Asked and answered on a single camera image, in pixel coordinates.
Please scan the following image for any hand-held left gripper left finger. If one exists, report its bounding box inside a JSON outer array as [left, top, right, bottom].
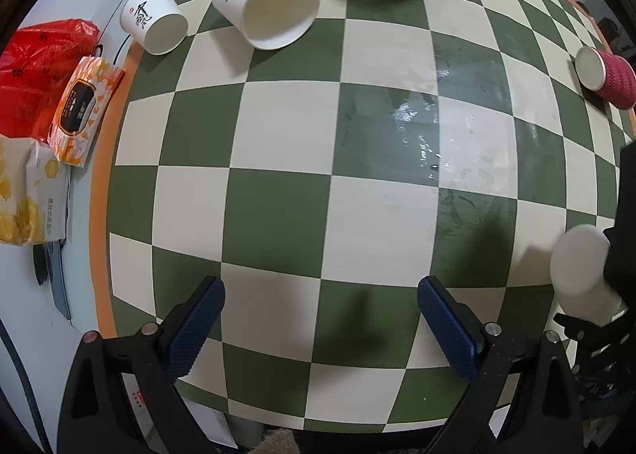
[[57, 276, 227, 454]]

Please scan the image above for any small printed white paper cup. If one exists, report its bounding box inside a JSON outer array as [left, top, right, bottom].
[[120, 0, 189, 56]]

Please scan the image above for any yellow and white tissue pack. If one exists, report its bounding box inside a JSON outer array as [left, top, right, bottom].
[[0, 134, 72, 247]]

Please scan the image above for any red ribbed paper cup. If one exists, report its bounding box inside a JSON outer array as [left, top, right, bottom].
[[574, 46, 636, 111]]

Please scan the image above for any dark cable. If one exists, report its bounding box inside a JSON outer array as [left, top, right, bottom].
[[0, 321, 54, 454]]

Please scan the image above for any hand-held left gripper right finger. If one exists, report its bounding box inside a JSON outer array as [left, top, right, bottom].
[[417, 276, 585, 454]]

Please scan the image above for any white cardboard box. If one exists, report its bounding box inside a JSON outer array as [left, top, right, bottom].
[[188, 402, 240, 450]]

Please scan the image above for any green and cream checkered mat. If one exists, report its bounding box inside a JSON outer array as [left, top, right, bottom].
[[89, 0, 636, 435]]

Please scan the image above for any red plastic bag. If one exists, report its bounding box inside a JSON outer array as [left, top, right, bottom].
[[0, 19, 101, 141]]

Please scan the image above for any plain white paper cup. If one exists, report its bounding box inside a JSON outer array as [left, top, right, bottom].
[[549, 224, 629, 328]]

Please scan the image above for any beige fluffy rug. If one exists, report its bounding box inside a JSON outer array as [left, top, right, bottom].
[[238, 428, 305, 454]]

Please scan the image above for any grey blue flat object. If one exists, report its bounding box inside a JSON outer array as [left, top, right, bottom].
[[33, 237, 73, 321]]

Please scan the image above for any orange wet wipes packet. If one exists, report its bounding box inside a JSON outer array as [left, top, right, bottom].
[[47, 55, 126, 168]]

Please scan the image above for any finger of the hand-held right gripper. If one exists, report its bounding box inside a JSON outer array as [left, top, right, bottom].
[[602, 138, 636, 305], [554, 311, 636, 400]]

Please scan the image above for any large printed white paper cup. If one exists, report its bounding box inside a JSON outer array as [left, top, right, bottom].
[[212, 0, 321, 50]]

